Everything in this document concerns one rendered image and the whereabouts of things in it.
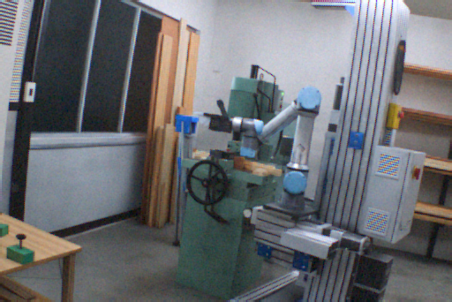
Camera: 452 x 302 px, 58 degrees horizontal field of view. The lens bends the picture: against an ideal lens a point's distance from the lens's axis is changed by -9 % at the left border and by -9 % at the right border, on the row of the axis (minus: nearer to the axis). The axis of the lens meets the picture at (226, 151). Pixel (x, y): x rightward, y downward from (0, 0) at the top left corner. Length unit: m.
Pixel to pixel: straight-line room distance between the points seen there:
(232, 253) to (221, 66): 3.13
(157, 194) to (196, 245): 1.42
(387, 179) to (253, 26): 3.64
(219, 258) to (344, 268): 0.94
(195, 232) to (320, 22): 3.18
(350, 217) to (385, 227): 0.22
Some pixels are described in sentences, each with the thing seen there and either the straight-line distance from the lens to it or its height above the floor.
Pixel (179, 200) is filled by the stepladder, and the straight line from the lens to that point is 3.96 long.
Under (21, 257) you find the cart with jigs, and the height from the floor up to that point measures 0.56.
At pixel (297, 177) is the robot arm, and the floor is 1.01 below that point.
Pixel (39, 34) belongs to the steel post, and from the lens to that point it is 3.13.
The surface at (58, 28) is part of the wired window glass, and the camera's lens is 3.51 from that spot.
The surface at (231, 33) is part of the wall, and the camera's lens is 5.63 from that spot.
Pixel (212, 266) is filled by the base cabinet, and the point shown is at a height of 0.22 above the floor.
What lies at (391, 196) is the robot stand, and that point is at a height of 0.99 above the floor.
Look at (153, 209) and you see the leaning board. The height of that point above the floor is 0.19.
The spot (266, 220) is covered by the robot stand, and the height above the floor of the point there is 0.72.
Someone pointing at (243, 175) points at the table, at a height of 0.88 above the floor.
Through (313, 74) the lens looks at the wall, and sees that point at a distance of 5.26.
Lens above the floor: 1.30
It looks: 6 degrees down
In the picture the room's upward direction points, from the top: 9 degrees clockwise
